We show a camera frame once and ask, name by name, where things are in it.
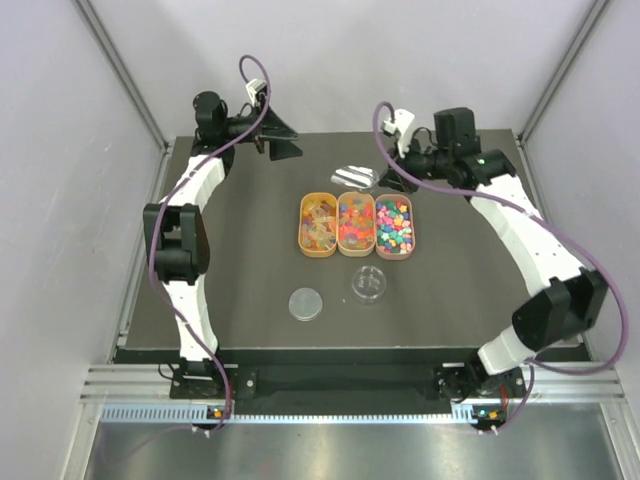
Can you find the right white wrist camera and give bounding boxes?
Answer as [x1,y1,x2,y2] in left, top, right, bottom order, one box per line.
[381,109,416,158]

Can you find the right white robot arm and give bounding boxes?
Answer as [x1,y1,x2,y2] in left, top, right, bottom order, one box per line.
[373,107,609,396]

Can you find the clear round jar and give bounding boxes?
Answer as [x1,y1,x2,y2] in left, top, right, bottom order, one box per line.
[351,265,387,304]

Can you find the pink tray colourful candies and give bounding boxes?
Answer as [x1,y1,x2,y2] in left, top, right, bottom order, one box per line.
[375,193,416,261]

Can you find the silver metal scoop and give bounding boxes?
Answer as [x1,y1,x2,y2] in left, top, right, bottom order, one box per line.
[330,165,380,192]

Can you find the aluminium frame post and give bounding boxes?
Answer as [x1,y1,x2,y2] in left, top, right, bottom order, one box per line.
[71,0,169,152]
[517,0,612,148]

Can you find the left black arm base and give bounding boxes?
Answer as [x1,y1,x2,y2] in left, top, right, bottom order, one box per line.
[158,359,233,400]

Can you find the purple cable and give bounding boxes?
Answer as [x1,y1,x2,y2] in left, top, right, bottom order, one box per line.
[147,54,272,435]
[373,101,630,435]

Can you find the right aluminium frame post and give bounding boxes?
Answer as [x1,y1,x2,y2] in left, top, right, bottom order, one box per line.
[517,0,612,148]

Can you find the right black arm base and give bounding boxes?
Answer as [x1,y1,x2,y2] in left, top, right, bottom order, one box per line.
[433,351,526,403]

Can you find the orange tray yellow gummies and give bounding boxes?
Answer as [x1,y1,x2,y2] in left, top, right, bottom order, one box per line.
[297,192,338,258]

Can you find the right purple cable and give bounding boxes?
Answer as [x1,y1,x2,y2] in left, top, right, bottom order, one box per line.
[373,101,630,435]

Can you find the grey slotted cable duct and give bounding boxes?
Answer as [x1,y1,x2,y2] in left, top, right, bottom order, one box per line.
[99,403,506,425]

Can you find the left aluminium frame post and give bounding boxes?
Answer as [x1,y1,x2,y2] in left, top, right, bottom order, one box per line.
[71,0,169,152]

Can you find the black base crossbar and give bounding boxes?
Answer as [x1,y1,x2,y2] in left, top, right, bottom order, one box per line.
[232,364,438,400]

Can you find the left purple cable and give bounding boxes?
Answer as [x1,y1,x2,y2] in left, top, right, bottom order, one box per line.
[147,54,272,435]

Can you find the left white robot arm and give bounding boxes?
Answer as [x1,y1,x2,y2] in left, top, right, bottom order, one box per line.
[143,80,302,397]

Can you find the aluminium front rail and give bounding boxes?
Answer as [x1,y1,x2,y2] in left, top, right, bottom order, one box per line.
[80,365,625,404]

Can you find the clear round lid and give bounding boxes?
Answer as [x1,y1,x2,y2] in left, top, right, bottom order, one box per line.
[288,287,323,322]

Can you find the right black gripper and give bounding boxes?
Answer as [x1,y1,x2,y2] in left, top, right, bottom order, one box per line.
[379,135,453,195]

